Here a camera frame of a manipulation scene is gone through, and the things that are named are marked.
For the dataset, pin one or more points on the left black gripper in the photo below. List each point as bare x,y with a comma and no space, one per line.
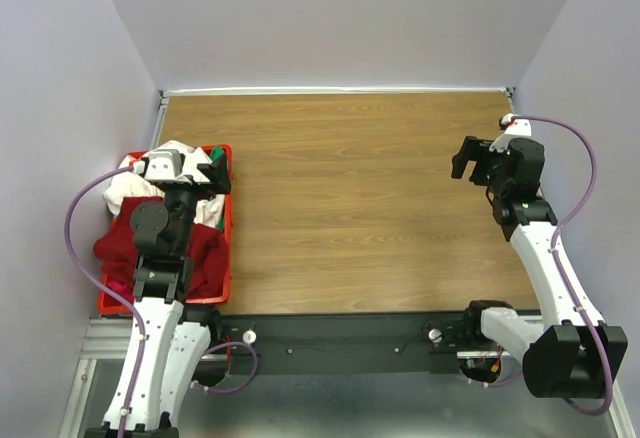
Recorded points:
219,176

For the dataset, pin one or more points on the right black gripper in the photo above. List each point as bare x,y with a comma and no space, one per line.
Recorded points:
470,150

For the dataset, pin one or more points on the white t shirt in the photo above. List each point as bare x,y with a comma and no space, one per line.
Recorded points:
130,185

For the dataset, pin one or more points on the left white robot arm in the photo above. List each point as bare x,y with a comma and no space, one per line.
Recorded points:
168,336

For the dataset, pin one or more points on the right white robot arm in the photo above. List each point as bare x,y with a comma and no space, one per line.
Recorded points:
576,354

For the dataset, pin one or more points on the green t shirt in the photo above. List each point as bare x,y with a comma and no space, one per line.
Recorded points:
216,152

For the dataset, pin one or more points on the dark red t shirt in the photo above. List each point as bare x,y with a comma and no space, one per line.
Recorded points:
208,249

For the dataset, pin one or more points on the pink t shirt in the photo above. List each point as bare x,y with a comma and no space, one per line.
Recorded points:
122,289

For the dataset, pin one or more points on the red plastic bin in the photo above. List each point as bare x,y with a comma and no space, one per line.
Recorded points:
228,235

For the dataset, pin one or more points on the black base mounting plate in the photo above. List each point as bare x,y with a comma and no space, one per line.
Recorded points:
346,343

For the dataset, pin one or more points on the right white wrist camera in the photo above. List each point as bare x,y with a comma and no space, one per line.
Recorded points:
512,126

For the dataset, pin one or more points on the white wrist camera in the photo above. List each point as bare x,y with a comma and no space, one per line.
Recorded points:
512,126
170,165

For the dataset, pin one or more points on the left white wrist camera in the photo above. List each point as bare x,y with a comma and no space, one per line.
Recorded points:
170,165

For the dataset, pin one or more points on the aluminium frame rail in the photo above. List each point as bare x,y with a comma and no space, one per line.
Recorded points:
105,339

